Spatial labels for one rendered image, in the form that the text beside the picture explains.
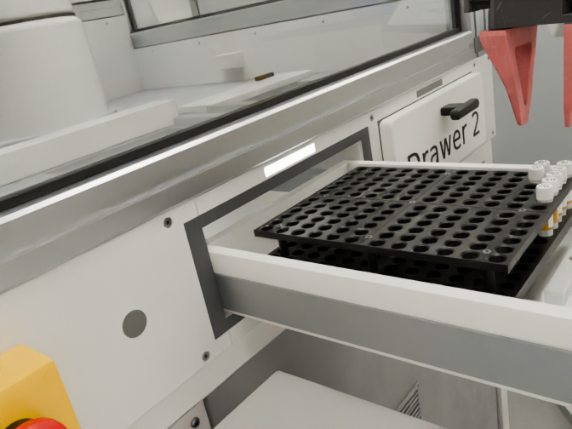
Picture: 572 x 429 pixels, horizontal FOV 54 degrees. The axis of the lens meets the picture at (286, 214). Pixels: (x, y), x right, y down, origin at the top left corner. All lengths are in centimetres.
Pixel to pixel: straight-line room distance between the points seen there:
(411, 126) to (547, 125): 150
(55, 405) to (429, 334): 24
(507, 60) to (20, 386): 38
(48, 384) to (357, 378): 46
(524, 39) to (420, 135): 31
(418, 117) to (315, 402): 40
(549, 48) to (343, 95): 157
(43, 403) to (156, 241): 15
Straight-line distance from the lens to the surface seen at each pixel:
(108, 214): 42
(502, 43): 43
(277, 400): 52
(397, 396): 86
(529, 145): 225
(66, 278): 41
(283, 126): 55
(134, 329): 45
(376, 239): 43
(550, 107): 219
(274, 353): 60
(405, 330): 39
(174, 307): 47
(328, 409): 49
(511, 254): 40
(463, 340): 37
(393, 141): 69
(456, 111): 77
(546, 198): 47
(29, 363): 37
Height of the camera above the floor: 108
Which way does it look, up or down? 20 degrees down
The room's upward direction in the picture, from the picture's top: 12 degrees counter-clockwise
